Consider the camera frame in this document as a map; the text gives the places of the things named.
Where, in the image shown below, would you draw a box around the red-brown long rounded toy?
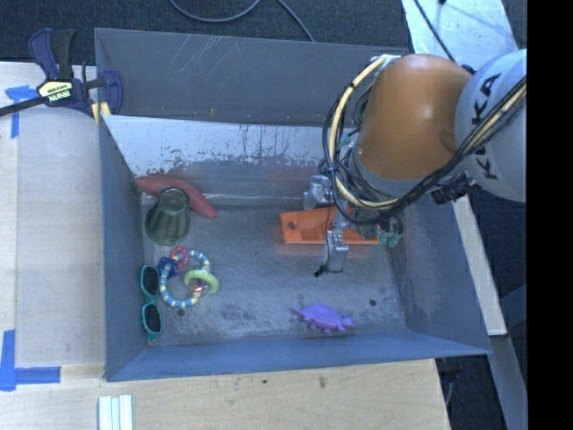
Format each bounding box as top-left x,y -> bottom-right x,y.
134,176 -> 219,219

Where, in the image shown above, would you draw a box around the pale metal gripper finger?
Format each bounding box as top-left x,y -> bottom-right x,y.
303,175 -> 333,211
323,229 -> 350,274

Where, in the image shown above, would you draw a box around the grey metal bin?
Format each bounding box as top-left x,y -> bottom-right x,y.
92,27 -> 494,383

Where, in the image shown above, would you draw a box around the dark green cup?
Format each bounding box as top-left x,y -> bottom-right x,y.
143,186 -> 192,247

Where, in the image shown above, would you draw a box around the purple toy dinosaur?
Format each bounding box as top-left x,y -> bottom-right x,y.
292,303 -> 358,336

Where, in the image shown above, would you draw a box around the colourful ring chain toy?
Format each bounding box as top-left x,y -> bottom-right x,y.
156,245 -> 221,309

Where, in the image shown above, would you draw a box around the orange flat block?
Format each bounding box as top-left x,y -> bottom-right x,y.
278,207 -> 381,245

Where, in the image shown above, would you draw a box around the teal sunglasses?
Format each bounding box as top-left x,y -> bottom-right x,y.
139,263 -> 164,342

